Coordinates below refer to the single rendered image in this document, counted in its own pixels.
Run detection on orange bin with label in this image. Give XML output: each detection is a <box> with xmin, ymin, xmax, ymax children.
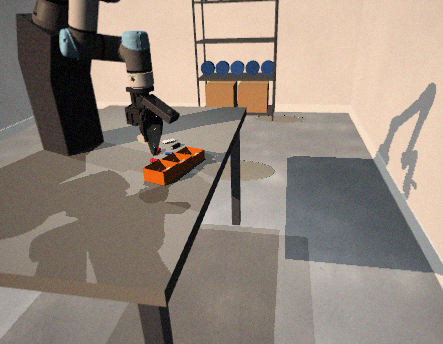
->
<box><xmin>143</xmin><ymin>146</ymin><xmax>205</xmax><ymax>186</ymax></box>

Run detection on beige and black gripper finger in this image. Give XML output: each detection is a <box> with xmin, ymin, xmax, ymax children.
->
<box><xmin>137</xmin><ymin>117</ymin><xmax>155</xmax><ymax>156</ymax></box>
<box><xmin>149</xmin><ymin>118</ymin><xmax>163</xmax><ymax>155</ymax></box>

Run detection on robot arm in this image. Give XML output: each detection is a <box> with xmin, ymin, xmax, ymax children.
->
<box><xmin>32</xmin><ymin>0</ymin><xmax>180</xmax><ymax>124</ymax></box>

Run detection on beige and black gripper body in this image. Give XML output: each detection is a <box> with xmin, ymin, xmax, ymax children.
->
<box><xmin>125</xmin><ymin>85</ymin><xmax>160</xmax><ymax>128</ymax></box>

